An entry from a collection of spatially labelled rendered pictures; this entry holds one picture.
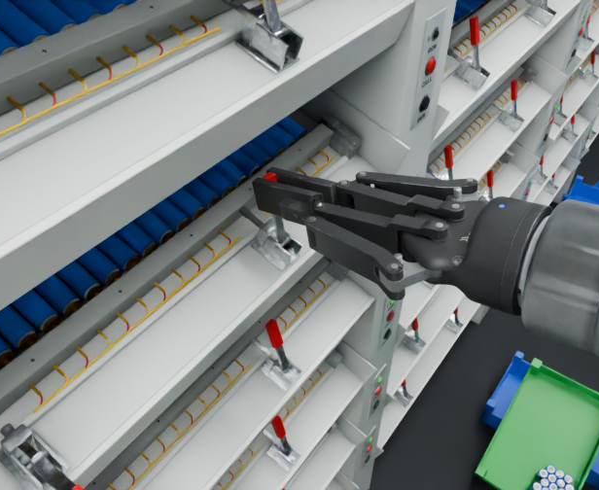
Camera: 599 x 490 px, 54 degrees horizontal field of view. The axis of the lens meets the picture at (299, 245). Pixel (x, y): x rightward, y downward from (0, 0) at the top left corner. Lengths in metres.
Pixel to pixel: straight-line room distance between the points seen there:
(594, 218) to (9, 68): 0.34
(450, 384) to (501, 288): 1.27
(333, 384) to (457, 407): 0.72
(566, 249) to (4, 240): 0.30
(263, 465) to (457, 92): 0.58
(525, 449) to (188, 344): 1.15
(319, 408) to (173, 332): 0.46
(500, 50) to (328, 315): 0.49
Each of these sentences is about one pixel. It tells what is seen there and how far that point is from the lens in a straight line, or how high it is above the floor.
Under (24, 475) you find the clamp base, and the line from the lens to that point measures 0.45.
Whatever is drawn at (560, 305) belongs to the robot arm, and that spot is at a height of 1.08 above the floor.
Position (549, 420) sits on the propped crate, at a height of 0.09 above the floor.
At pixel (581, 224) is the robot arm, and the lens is 0.38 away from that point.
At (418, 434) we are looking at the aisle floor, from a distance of 1.55.
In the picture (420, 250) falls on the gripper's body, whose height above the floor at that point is 1.06.
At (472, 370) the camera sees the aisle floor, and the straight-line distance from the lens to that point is 1.69.
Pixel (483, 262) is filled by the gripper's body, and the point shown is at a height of 1.07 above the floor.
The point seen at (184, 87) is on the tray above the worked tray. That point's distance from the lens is 0.40.
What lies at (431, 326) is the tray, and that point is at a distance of 1.30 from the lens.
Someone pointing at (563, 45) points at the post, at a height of 0.84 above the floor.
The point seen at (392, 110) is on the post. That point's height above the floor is 1.02.
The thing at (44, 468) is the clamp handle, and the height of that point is 0.96.
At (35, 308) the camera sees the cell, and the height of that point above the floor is 0.99.
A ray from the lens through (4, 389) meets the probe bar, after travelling 0.46.
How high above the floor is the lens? 1.33
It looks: 43 degrees down
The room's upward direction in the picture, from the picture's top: straight up
